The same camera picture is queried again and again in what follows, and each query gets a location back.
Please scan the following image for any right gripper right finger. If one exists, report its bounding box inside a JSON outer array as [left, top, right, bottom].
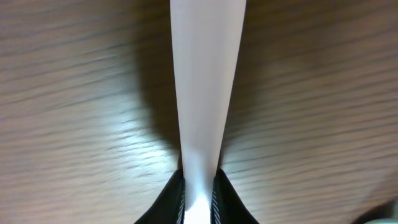
[[211, 169, 259, 224]]

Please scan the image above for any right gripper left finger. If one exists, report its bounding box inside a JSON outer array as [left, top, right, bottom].
[[134, 169, 185, 224]]

